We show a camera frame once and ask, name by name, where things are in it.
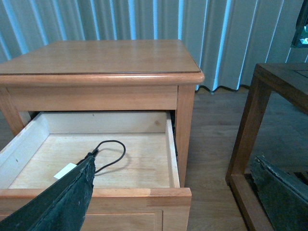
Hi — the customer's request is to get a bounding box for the black right-camera right gripper right finger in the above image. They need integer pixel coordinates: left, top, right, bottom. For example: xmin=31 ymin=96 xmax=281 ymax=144
xmin=251 ymin=156 xmax=308 ymax=231

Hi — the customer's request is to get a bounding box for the pale pleated curtain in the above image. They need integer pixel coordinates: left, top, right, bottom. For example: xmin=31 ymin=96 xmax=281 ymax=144
xmin=0 ymin=0 xmax=308 ymax=90

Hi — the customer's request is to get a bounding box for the black right-camera right gripper left finger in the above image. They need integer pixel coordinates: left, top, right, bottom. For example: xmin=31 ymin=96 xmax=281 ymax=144
xmin=0 ymin=157 xmax=96 ymax=231

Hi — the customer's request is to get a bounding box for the dark green framed object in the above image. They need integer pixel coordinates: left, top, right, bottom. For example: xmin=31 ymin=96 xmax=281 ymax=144
xmin=291 ymin=0 xmax=308 ymax=48

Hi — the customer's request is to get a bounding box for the white charger with black cable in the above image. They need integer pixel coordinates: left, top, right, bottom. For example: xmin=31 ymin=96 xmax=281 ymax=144
xmin=53 ymin=140 xmax=126 ymax=180

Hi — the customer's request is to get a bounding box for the light wooden nightstand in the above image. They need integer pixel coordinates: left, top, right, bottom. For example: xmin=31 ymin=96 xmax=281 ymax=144
xmin=0 ymin=40 xmax=205 ymax=186

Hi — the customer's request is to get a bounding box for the wooden drawer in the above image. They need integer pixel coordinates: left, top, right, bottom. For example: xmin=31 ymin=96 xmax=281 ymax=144
xmin=0 ymin=112 xmax=192 ymax=231

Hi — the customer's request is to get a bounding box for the dark wooden side table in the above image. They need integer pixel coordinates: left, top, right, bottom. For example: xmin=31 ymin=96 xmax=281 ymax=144
xmin=225 ymin=63 xmax=308 ymax=231

